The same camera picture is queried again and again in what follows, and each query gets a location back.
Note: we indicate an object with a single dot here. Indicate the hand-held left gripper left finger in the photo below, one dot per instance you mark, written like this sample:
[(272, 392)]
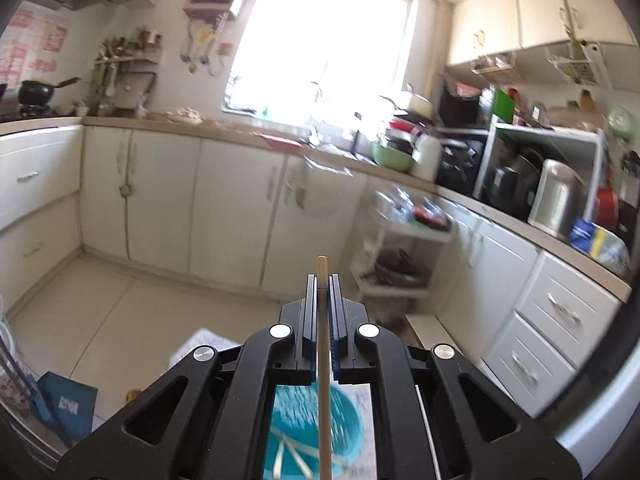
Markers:
[(312, 320)]

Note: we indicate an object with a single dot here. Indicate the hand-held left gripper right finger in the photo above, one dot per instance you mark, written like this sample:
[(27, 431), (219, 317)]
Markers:
[(339, 320)]

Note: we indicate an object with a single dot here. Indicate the single wooden chopstick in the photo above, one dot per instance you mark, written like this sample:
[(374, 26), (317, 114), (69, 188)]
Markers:
[(325, 410)]

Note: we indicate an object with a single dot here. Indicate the blue floral cutout bucket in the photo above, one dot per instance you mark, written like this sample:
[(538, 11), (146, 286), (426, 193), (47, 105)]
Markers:
[(345, 425)]

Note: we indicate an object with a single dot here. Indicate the dark skillet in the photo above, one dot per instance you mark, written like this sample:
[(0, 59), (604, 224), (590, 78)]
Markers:
[(400, 272)]

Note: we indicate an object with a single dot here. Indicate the floral tablecloth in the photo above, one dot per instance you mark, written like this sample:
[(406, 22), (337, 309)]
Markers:
[(210, 337)]

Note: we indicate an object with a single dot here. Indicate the white rolling storage cart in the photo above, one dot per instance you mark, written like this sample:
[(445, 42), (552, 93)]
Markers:
[(405, 232)]

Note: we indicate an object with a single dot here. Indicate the white base cabinet row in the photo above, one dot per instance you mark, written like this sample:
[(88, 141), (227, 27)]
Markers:
[(225, 210)]

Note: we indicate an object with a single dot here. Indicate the white double-door cabinet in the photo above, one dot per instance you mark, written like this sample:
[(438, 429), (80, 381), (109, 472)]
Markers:
[(500, 280)]

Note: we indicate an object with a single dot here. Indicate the green bowl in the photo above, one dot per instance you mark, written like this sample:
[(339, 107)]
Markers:
[(392, 157)]

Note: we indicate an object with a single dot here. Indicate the white thermos jug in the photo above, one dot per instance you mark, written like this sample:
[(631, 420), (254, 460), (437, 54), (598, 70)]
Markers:
[(426, 157)]

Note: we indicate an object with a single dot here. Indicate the black countertop appliance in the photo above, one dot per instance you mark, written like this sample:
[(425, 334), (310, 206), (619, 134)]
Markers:
[(457, 170)]

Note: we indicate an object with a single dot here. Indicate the white three-drawer cabinet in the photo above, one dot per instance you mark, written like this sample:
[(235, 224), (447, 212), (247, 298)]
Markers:
[(560, 320)]

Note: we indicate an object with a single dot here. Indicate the black rice cooker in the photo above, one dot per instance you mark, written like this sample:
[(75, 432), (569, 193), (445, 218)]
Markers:
[(515, 180)]

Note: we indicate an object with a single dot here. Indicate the black microwave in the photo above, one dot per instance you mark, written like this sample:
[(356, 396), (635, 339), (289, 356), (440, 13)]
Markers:
[(460, 107)]

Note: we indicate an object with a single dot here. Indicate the electric water boiler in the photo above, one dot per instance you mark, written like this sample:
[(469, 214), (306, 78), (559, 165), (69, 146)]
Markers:
[(555, 200)]

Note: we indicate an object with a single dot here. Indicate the beige kitchen countertop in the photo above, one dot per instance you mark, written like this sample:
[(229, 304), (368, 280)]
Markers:
[(150, 122)]

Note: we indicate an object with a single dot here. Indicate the blue dustpan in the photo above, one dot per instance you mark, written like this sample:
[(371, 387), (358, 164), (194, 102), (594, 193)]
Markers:
[(70, 405)]

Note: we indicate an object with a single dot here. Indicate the blue packet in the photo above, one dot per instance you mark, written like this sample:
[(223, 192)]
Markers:
[(597, 245)]

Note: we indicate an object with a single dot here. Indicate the green box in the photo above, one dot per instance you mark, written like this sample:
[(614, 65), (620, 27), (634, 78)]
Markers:
[(504, 105)]

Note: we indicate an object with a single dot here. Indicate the white shelf rack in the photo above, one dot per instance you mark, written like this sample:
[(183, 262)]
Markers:
[(550, 135)]

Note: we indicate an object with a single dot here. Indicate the kitchen window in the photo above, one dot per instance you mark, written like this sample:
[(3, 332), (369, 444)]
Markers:
[(320, 35)]

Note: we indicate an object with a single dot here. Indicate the white two-drawer cabinet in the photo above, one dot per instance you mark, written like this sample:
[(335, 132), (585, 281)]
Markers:
[(40, 200)]

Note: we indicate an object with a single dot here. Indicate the black frying pan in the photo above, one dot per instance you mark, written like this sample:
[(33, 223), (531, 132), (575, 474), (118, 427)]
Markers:
[(35, 92)]

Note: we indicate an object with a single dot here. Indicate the wall utensil rack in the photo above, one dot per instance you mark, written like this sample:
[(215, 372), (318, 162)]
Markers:
[(125, 60)]

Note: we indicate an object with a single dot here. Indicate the red paper wall decorations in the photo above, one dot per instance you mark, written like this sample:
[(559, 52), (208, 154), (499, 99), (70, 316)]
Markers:
[(30, 45)]

